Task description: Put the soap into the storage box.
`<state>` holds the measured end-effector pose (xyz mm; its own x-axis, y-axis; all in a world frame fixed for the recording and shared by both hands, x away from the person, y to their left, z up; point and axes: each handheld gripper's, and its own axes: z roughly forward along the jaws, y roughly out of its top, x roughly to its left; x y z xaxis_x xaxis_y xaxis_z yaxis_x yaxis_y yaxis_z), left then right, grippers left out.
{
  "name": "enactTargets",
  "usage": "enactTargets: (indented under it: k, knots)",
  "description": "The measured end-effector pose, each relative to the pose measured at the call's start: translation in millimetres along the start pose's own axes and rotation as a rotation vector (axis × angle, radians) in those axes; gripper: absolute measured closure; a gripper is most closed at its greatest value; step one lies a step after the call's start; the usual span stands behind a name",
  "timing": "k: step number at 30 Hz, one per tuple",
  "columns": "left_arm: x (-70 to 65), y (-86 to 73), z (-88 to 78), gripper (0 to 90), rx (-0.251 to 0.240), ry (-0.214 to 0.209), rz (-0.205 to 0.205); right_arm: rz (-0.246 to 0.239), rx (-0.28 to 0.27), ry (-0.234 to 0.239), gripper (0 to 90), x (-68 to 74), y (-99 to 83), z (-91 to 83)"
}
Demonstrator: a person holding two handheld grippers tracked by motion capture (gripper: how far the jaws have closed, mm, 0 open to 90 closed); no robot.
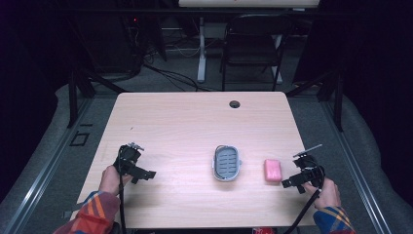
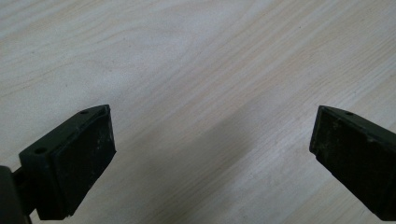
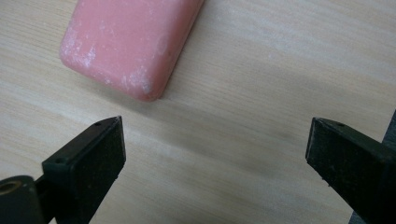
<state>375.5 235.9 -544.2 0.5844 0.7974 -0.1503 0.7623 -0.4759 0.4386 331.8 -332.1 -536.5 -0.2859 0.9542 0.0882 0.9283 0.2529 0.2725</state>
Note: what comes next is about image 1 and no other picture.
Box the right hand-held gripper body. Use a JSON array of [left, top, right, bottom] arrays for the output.
[[292, 143, 326, 189]]

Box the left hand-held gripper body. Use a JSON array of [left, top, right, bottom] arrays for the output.
[[113, 141, 145, 178]]

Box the pink soap bar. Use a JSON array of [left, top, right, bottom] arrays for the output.
[[263, 158, 283, 183]]

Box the grey soap dish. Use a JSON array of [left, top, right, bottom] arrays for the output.
[[211, 144, 244, 182]]

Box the person's left hand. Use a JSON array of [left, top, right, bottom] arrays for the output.
[[98, 165, 133, 197]]

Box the person's right hand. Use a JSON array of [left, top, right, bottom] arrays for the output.
[[302, 176, 342, 211]]

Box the black metal stand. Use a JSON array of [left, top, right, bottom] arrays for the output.
[[285, 68, 345, 133], [66, 68, 129, 129]]

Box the dark equipment rack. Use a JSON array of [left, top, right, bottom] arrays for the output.
[[72, 9, 145, 74]]

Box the white desk leg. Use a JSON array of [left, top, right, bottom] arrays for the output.
[[197, 17, 207, 84]]

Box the black folding chair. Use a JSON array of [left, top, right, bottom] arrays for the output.
[[220, 13, 295, 92]]

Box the right hand-held gripper black cable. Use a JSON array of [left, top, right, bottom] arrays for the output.
[[283, 165, 326, 234]]

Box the hand-held gripper black cable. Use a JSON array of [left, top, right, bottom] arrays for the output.
[[117, 145, 129, 234], [283, 165, 326, 234]]

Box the left hand-held gripper black cable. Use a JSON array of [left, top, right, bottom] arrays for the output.
[[117, 145, 129, 234]]

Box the metal floor rail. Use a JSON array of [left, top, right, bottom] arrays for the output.
[[319, 98, 394, 234], [0, 97, 95, 234]]

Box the grey strap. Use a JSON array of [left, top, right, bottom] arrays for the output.
[[62, 202, 86, 219]]

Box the black floor cable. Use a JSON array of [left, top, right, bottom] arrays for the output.
[[142, 62, 217, 93]]

